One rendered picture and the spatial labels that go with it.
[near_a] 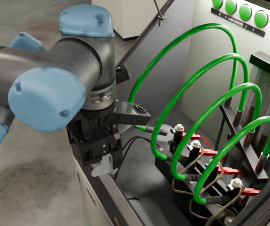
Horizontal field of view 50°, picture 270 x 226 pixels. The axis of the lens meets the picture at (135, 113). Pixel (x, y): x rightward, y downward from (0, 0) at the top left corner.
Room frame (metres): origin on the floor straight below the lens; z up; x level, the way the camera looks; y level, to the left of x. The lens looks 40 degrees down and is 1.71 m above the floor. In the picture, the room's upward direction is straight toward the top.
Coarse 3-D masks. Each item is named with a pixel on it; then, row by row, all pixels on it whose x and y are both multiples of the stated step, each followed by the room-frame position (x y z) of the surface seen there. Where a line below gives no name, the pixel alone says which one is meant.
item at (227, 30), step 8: (208, 24) 0.68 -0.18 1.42; (216, 24) 0.69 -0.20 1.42; (192, 32) 0.65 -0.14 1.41; (232, 32) 0.73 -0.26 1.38; (176, 40) 0.63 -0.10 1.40; (232, 40) 0.73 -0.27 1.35; (168, 48) 0.62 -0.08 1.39; (160, 56) 0.61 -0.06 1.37; (152, 64) 0.60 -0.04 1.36; (144, 72) 0.59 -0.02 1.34; (232, 72) 0.76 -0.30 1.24; (232, 80) 0.75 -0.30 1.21; (136, 88) 0.58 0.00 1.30; (136, 128) 0.58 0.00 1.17; (144, 128) 0.59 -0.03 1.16
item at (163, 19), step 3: (153, 0) 0.98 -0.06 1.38; (156, 3) 0.98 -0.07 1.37; (156, 6) 0.98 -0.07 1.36; (159, 9) 0.99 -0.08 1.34; (159, 12) 0.98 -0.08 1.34; (159, 18) 0.99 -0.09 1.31; (162, 18) 0.99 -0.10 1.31; (165, 18) 1.00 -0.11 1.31; (162, 21) 0.99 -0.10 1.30; (165, 21) 1.00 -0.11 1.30; (162, 24) 0.99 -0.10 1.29; (165, 24) 1.00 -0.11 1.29
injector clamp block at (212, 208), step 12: (168, 168) 0.61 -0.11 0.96; (180, 168) 0.59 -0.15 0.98; (168, 180) 0.60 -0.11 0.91; (180, 180) 0.55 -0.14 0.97; (192, 192) 0.50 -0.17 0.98; (204, 192) 0.50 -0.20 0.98; (216, 192) 0.51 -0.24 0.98; (180, 204) 0.54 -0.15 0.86; (192, 204) 0.50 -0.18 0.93; (192, 216) 0.49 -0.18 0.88; (204, 216) 0.45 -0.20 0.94
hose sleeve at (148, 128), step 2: (146, 126) 0.60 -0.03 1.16; (148, 126) 0.60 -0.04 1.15; (146, 128) 0.59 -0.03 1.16; (148, 128) 0.60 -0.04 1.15; (150, 128) 0.60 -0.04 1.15; (152, 128) 0.61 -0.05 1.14; (144, 130) 0.59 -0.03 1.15; (146, 130) 0.59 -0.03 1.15; (148, 130) 0.59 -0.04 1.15; (150, 130) 0.60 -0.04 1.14; (152, 130) 0.60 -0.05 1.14; (160, 130) 0.62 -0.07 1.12; (162, 130) 0.62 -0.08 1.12; (148, 132) 0.60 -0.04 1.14; (150, 132) 0.60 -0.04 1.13; (160, 132) 0.61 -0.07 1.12; (162, 132) 0.62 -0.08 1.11; (158, 134) 0.61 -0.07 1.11; (160, 134) 0.61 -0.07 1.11; (162, 134) 0.62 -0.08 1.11
